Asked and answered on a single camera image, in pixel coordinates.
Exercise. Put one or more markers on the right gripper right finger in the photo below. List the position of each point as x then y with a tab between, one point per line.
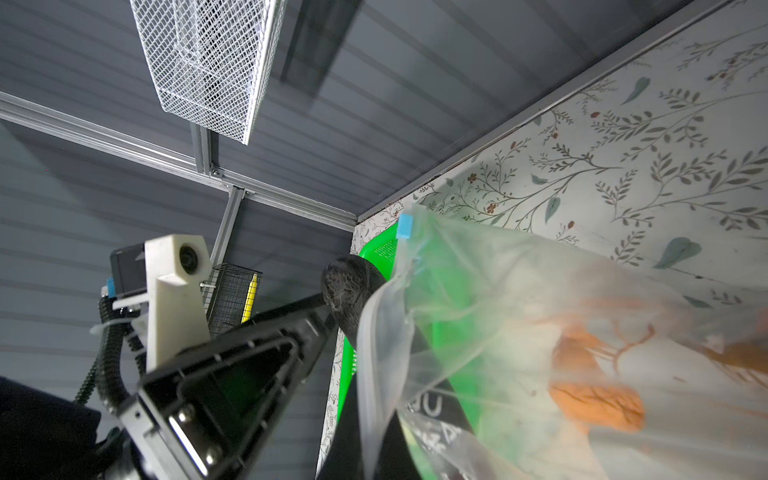
395	461

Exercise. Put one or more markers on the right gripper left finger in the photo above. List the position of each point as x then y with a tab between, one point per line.
344	459

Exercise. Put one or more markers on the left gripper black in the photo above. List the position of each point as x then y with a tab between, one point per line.
209	412

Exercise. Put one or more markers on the clear zip top bag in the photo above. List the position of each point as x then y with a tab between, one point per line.
505	355

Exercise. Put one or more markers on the green plastic basket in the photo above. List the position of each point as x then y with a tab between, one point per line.
421	335

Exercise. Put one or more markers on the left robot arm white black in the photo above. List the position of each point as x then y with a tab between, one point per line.
47	437

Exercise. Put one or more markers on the black wire wall basket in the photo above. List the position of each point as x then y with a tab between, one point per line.
224	295

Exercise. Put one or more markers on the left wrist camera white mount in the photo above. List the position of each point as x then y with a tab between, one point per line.
166	273

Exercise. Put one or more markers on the white wire wall basket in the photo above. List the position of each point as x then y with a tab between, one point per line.
210	61

